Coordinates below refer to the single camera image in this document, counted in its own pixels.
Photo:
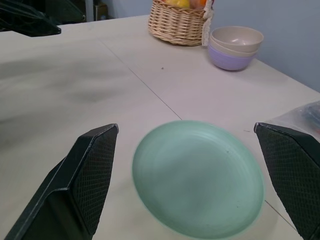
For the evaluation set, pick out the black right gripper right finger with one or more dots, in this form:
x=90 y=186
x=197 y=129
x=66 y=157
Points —
x=295 y=175

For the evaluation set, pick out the green plate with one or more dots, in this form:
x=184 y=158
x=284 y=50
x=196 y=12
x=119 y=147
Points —
x=198 y=180

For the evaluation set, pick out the white macrame tassel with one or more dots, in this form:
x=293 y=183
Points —
x=208 y=23

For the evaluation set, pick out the cardboard box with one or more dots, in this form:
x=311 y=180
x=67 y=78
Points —
x=100 y=11

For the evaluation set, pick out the orange fruit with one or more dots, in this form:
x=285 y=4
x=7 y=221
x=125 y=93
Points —
x=198 y=3

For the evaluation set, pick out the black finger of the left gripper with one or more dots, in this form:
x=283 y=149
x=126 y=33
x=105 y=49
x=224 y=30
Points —
x=27 y=22

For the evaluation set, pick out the purple bowl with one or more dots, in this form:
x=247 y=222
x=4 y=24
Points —
x=228 y=60

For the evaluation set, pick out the beige bowl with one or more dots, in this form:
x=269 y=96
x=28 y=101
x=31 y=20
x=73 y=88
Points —
x=237 y=38
x=233 y=51

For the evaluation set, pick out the wicker basket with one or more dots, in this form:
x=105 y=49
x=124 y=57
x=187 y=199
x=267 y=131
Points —
x=176 y=23

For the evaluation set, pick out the clear plastic bag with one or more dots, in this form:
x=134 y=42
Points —
x=303 y=118

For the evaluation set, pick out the yellow fruit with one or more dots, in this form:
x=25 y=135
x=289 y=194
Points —
x=178 y=2

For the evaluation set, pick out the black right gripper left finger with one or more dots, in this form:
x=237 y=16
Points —
x=75 y=185

